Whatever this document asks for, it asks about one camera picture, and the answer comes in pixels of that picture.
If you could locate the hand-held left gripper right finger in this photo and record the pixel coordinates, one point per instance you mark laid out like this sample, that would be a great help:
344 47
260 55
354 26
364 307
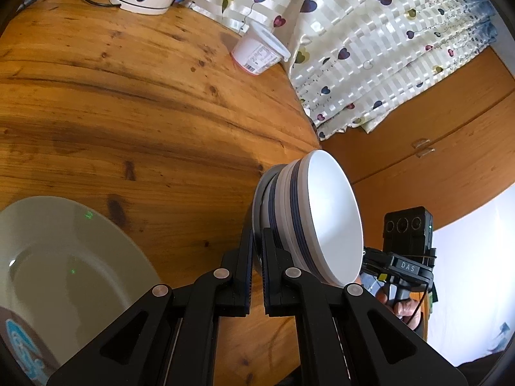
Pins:
267 273

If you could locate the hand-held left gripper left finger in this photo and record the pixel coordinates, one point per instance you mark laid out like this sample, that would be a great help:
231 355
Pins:
247 273

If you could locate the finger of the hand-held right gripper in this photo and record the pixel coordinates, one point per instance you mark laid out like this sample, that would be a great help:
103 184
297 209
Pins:
376 261

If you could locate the small white blue-striped bowl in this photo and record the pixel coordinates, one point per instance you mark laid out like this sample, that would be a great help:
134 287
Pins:
334 217

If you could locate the grey-white plate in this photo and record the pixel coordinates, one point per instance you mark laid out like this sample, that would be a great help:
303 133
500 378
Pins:
80 257

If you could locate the person's right hand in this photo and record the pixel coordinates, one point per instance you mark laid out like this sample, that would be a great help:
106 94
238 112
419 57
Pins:
406 309

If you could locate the white bed sheet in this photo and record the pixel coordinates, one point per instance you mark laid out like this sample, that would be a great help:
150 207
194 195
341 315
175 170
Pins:
474 269

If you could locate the wooden cabinet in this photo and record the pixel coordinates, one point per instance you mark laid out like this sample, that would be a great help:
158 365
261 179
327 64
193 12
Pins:
422 177

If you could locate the white plastic tub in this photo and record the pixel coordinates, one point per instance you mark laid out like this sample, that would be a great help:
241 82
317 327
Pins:
257 48

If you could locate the heart-print striped curtain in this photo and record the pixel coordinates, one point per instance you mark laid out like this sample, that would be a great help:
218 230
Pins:
362 28

